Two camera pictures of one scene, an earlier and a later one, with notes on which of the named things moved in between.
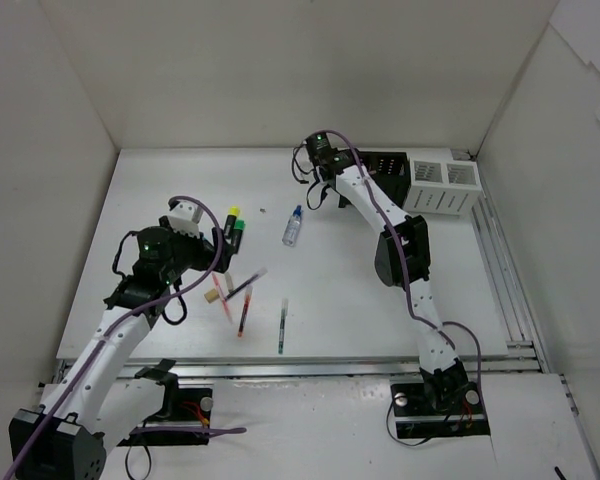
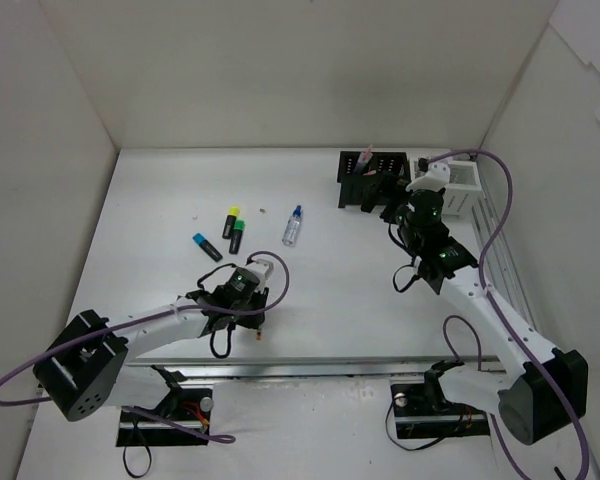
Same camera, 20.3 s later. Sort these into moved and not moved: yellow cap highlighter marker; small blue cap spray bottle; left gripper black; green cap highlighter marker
Moved: left gripper black
Not moved: green cap highlighter marker; yellow cap highlighter marker; small blue cap spray bottle
